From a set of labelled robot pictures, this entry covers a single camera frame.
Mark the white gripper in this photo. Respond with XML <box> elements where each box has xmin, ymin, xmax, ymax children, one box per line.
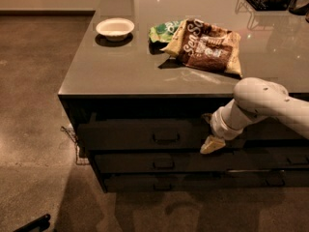
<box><xmin>200</xmin><ymin>107</ymin><xmax>243</xmax><ymax>154</ymax></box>

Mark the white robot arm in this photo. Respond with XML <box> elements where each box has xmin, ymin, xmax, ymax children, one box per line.
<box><xmin>200</xmin><ymin>77</ymin><xmax>309</xmax><ymax>154</ymax></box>

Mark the dark counter cabinet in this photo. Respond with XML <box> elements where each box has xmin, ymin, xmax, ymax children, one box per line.
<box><xmin>59</xmin><ymin>0</ymin><xmax>309</xmax><ymax>192</ymax></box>

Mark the brown chip bag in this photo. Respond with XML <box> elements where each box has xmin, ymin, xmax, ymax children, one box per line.
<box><xmin>162</xmin><ymin>19</ymin><xmax>242</xmax><ymax>76</ymax></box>

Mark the green snack bag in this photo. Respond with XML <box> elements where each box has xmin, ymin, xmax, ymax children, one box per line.
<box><xmin>149</xmin><ymin>20</ymin><xmax>182</xmax><ymax>44</ymax></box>

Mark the white paper bowl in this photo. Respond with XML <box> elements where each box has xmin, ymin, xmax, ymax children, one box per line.
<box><xmin>96</xmin><ymin>18</ymin><xmax>134</xmax><ymax>42</ymax></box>

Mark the dark object top right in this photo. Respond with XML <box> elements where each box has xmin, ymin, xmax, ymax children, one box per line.
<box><xmin>289</xmin><ymin>0</ymin><xmax>309</xmax><ymax>15</ymax></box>

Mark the black object on floor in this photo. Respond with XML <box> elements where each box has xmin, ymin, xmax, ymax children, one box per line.
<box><xmin>14</xmin><ymin>214</ymin><xmax>51</xmax><ymax>232</ymax></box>

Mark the wire rack beside cabinet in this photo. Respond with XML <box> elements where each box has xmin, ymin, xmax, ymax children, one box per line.
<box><xmin>60</xmin><ymin>126</ymin><xmax>89</xmax><ymax>166</ymax></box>

